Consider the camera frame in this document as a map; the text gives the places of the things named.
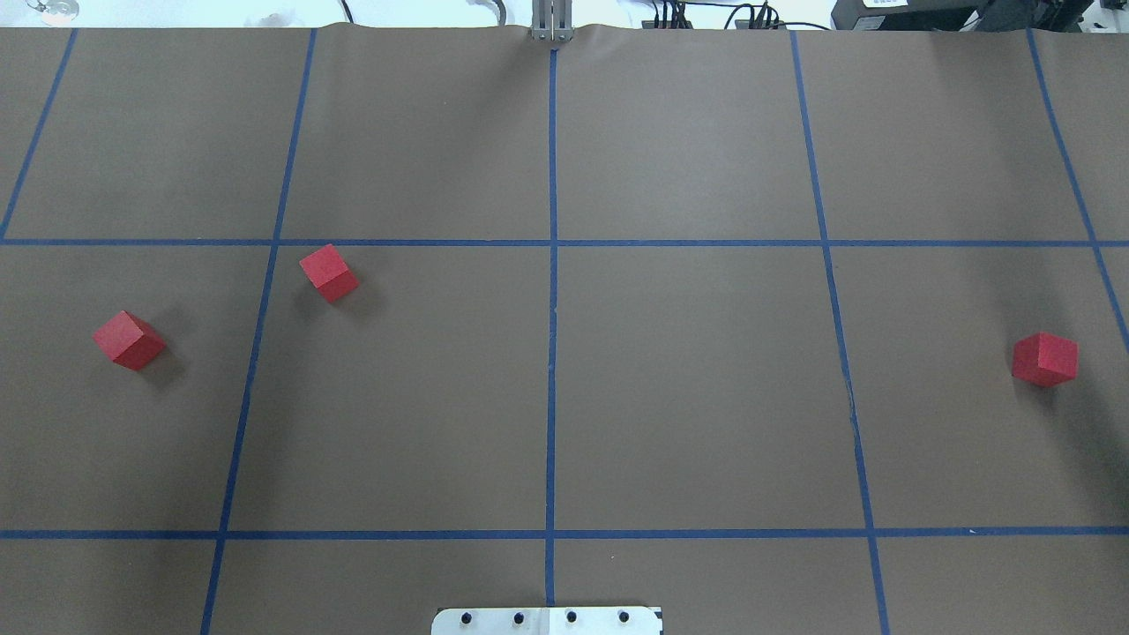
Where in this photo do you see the white camera pole base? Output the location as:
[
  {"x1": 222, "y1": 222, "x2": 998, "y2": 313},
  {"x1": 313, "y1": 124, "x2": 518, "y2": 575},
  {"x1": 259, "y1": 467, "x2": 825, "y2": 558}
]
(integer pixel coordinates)
[{"x1": 430, "y1": 606, "x2": 664, "y2": 634}]

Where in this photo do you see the brown paper table cover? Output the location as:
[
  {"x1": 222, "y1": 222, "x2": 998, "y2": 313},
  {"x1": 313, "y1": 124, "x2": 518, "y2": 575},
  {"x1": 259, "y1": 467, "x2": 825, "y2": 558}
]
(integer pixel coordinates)
[{"x1": 3, "y1": 24, "x2": 1126, "y2": 634}]

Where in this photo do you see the aluminium frame post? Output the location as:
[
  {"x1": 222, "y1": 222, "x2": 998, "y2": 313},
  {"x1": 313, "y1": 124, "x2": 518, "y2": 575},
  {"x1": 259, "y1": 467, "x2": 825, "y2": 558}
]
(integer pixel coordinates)
[{"x1": 531, "y1": 0, "x2": 575, "y2": 43}]

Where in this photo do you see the red block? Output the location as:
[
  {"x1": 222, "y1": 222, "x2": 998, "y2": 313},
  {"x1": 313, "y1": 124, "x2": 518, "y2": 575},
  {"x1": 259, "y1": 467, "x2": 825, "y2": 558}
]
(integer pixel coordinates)
[
  {"x1": 93, "y1": 310, "x2": 167, "y2": 371},
  {"x1": 299, "y1": 243, "x2": 360, "y2": 304},
  {"x1": 1012, "y1": 331, "x2": 1080, "y2": 388}
]

